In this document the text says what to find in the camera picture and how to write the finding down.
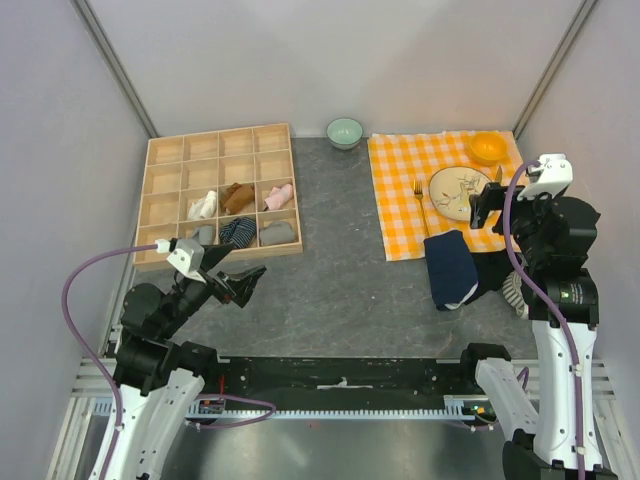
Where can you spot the gold fork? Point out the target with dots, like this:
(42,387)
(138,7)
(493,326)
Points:
(418,194)

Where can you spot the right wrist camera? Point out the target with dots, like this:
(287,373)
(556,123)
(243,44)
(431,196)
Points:
(552,176)

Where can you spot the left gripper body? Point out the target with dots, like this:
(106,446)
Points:
(190,294)

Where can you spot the wooden compartment tray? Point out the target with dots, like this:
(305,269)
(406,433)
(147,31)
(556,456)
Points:
(181,169)

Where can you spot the light grey rolled cloth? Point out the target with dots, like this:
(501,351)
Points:
(204,234)

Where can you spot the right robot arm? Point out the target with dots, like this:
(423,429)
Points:
(554,438)

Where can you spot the striped navy rolled cloth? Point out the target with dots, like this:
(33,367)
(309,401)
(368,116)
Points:
(239,231)

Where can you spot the white rolled cloth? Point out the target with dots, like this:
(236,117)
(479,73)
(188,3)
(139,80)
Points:
(203,208)

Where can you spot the white cable duct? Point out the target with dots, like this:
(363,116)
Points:
(320,411)

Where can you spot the orange checkered tablecloth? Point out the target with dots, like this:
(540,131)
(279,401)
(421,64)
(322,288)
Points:
(396,161)

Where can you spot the brown rolled cloth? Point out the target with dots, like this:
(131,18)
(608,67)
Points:
(236,197)

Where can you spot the navy blue underwear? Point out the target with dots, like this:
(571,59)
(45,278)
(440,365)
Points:
(453,276)

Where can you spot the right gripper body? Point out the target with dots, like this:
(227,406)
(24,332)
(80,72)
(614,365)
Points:
(528,216)

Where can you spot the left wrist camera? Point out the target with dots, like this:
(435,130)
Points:
(186,258)

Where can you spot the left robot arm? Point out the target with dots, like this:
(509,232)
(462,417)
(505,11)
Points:
(155,380)

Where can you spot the orange bowl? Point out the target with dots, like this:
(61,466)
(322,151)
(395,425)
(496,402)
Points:
(487,148)

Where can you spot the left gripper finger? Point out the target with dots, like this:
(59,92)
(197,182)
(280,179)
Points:
(214,254)
(239,287)

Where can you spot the green ceramic bowl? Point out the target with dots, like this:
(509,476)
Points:
(344,133)

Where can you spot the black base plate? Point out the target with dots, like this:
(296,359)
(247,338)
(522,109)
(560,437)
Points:
(344,384)

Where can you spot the pink rolled cloth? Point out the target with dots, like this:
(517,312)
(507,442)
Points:
(278,197)

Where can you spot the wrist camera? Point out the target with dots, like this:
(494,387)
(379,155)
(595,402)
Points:
(186,258)
(552,176)

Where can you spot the beige decorated plate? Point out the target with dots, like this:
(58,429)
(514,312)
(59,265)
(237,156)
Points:
(450,189)

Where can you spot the black cloth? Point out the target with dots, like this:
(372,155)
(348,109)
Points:
(493,269)

